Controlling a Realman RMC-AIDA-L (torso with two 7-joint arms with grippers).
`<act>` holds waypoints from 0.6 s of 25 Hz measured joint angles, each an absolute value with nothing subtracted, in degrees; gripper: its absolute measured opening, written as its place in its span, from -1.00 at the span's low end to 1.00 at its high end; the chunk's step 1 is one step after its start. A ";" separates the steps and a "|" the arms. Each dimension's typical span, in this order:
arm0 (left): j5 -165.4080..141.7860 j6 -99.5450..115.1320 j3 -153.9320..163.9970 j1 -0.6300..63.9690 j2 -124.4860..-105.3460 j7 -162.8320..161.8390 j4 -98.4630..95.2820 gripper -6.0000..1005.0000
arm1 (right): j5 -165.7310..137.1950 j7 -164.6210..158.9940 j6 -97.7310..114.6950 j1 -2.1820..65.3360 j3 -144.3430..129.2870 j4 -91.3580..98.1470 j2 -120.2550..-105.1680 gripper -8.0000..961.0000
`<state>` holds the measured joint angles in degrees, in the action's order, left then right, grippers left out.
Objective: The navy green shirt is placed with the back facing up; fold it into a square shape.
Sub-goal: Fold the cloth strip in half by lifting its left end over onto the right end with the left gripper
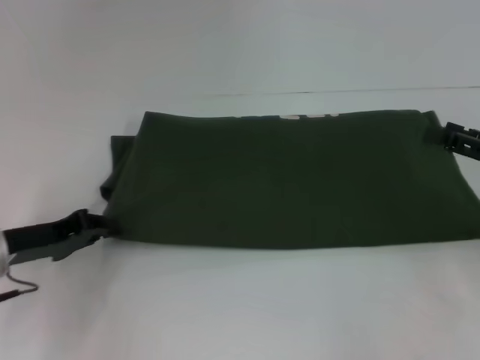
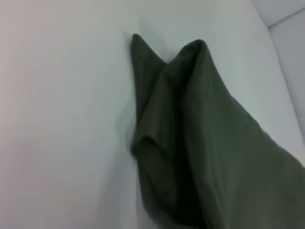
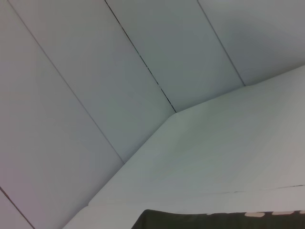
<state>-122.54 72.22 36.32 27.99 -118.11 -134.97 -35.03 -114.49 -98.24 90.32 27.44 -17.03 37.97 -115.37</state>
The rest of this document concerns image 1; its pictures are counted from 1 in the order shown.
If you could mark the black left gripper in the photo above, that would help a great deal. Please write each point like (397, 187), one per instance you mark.
(48, 238)

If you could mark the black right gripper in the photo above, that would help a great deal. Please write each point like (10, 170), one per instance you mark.
(467, 144)

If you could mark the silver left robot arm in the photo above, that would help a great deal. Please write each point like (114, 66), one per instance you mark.
(3, 251)

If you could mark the dark green shirt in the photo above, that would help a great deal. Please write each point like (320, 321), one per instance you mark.
(300, 180)

